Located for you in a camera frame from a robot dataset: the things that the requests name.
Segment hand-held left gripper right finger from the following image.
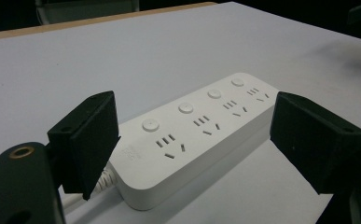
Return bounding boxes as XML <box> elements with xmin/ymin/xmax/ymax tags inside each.
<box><xmin>269</xmin><ymin>91</ymin><xmax>361</xmax><ymax>196</ymax></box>

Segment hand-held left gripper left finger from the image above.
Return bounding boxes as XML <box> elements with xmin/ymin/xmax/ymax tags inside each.
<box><xmin>47</xmin><ymin>90</ymin><xmax>122</xmax><ymax>202</ymax></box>

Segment white power strip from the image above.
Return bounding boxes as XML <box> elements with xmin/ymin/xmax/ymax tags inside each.
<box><xmin>107</xmin><ymin>72</ymin><xmax>281</xmax><ymax>212</ymax></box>

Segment white power strip cable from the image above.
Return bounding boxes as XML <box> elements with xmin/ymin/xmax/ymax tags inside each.
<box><xmin>61</xmin><ymin>167</ymin><xmax>118</xmax><ymax>216</ymax></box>

